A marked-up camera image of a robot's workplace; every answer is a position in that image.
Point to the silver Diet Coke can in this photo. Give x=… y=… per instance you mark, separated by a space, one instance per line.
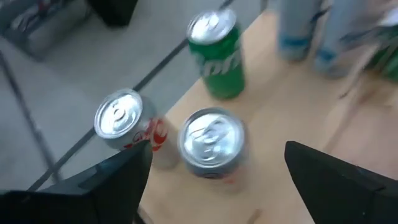
x=213 y=140
x=118 y=115

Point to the wooden shelf with black frame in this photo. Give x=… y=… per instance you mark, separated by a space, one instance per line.
x=295 y=109

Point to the black box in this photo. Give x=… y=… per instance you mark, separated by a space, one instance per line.
x=113 y=11

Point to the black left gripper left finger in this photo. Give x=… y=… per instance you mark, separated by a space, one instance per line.
x=77 y=199

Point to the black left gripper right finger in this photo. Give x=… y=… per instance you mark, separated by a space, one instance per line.
x=348 y=193

